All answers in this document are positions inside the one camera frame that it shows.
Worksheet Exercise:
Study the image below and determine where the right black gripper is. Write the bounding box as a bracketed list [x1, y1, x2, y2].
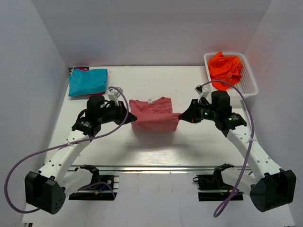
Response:
[179, 98, 219, 123]

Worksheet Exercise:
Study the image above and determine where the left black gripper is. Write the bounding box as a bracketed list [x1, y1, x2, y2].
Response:
[98, 101, 137, 125]

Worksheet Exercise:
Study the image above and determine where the dusty red t-shirt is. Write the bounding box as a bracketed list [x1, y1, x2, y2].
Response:
[129, 97, 180, 132]

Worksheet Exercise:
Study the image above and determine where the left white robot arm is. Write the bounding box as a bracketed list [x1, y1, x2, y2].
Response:
[25, 96, 137, 214]

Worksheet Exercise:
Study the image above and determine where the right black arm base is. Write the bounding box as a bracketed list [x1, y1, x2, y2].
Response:
[193, 175, 233, 202]

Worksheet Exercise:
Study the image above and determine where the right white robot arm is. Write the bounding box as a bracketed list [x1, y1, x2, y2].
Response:
[179, 91, 296, 212]

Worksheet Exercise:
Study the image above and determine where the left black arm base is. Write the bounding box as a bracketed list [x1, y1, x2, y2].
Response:
[69, 175, 119, 201]

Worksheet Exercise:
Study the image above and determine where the orange t-shirt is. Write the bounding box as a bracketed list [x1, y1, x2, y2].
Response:
[208, 52, 243, 91]

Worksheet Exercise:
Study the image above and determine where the folded teal t-shirt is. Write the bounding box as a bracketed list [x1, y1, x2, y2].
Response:
[69, 69, 108, 97]

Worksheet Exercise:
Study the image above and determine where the white plastic basket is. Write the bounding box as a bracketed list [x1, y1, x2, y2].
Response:
[204, 52, 258, 98]

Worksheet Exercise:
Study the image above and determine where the folded magenta t-shirt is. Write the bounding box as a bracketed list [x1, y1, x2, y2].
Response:
[73, 67, 89, 71]

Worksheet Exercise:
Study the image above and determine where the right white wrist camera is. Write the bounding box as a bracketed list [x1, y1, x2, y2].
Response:
[195, 85, 209, 103]

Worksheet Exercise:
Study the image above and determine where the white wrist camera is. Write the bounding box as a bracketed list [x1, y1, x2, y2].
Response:
[107, 86, 123, 105]
[195, 85, 209, 103]

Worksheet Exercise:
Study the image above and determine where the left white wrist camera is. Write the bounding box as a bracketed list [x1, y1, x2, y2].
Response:
[107, 86, 123, 105]

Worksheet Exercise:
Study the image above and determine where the aluminium table rail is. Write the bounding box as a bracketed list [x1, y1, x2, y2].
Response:
[68, 165, 251, 173]

